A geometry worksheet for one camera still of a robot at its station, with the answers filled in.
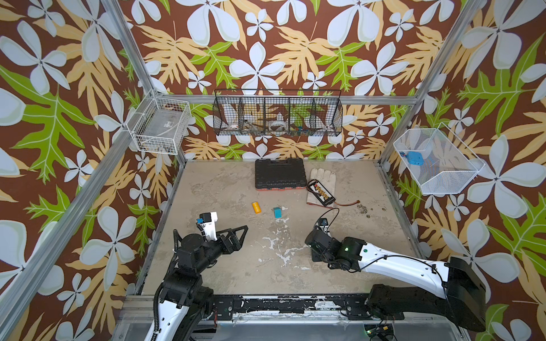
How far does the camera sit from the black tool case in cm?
106

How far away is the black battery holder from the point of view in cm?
103

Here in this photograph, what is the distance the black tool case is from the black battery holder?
0.11 feet
